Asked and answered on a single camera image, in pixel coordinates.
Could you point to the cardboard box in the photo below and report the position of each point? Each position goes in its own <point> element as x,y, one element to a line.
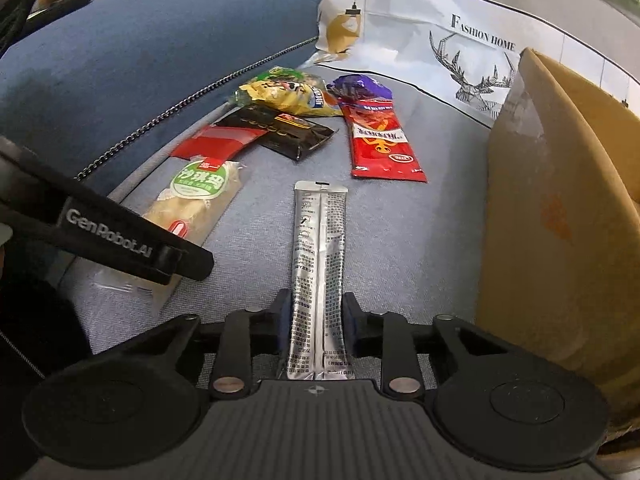
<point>550,210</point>

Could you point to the red flame print snack packet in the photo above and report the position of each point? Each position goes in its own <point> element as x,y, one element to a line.
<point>380,145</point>

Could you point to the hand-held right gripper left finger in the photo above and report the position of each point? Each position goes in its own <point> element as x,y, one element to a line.
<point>283,322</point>

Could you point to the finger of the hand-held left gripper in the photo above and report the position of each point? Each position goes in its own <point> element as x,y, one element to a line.
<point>115,232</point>

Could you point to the white deer print cloth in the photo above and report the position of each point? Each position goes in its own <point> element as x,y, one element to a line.
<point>400,45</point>

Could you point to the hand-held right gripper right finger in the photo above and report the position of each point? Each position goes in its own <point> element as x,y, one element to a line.
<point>351,325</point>

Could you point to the black snack packet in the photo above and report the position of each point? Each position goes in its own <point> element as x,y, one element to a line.
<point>285,132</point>

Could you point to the purple snack packet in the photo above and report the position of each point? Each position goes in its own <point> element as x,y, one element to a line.
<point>362,85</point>

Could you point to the yellow green snack bag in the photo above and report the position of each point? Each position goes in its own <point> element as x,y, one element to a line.
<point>280,92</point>

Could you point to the bread packet with green label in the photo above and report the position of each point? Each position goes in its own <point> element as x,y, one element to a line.
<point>200,195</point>

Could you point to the blue cushion with zipper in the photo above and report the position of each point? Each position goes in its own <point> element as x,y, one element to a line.
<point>125,60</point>

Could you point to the silver stick packet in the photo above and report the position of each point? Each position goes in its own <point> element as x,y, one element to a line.
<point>315,260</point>

